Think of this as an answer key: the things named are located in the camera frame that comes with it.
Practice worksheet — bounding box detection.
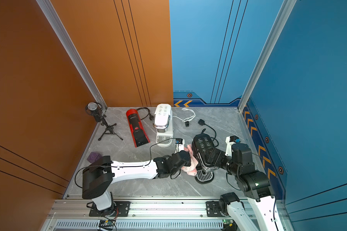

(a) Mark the purple block toy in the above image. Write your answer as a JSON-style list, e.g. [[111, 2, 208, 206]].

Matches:
[[87, 152, 102, 164]]

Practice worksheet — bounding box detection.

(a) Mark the white coffee machine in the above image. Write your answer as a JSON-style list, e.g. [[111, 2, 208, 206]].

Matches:
[[153, 104, 174, 147]]

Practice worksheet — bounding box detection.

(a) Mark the black machine power cable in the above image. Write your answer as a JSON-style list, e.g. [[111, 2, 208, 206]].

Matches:
[[198, 118, 220, 147]]

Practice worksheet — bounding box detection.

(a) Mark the black coffee machine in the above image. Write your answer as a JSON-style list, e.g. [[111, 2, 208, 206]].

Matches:
[[192, 133, 219, 184]]

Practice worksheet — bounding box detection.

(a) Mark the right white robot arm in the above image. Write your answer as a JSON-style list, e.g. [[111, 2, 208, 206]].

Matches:
[[207, 143, 284, 231]]

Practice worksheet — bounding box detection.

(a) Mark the black coiled power cable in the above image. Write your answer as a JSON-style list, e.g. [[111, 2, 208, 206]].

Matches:
[[136, 107, 155, 121]]

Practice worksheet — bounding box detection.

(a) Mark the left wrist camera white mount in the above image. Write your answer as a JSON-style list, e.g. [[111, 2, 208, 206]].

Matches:
[[175, 138, 185, 153]]

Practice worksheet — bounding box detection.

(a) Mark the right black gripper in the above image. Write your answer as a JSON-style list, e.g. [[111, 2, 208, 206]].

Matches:
[[204, 147, 241, 177]]

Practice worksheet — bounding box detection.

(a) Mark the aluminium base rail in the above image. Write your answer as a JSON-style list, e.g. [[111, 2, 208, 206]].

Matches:
[[45, 197, 289, 222]]

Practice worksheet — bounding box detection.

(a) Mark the white power cable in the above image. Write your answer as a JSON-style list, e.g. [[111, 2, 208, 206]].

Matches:
[[173, 108, 197, 123]]

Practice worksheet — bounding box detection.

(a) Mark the red Nespresso coffee machine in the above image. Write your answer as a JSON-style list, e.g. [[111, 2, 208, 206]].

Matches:
[[126, 109, 150, 147]]

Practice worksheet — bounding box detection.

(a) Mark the pink towel cloth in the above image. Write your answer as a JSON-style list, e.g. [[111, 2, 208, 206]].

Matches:
[[181, 144, 198, 177]]

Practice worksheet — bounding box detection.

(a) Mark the black microphone on tripod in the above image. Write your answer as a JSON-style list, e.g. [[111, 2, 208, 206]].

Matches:
[[85, 102, 123, 141]]

